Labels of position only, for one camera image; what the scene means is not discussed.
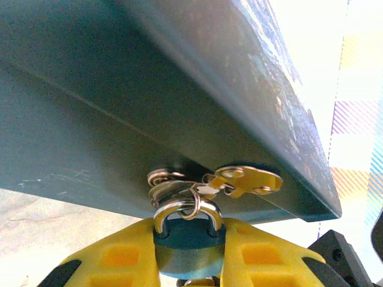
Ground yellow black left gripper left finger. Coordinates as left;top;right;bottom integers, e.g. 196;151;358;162
37;217;162;287

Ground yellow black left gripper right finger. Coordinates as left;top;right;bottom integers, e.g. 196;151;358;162
220;217;345;287

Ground blue padlock with silver shackle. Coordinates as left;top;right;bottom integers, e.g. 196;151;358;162
151;199;227;277

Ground blue starry night print box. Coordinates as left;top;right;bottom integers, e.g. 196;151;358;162
0;0;344;224

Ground silver metal box latch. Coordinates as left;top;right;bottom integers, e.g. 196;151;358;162
146;168;188;209

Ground silver key ring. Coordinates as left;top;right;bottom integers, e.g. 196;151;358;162
178;187;202;221

